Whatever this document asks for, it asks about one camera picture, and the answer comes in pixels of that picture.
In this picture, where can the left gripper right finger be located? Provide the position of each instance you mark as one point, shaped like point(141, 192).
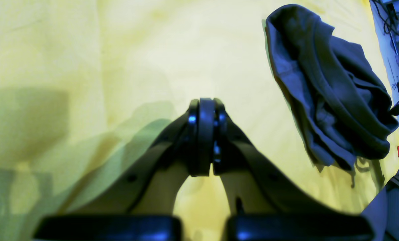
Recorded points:
point(234, 153)

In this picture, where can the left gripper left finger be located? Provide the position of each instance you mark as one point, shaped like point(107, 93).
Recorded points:
point(186, 147)

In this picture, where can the blue-grey T-shirt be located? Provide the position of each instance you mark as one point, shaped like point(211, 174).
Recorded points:
point(342, 107)

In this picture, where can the yellow table cloth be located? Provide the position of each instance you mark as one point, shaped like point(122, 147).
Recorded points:
point(87, 85)

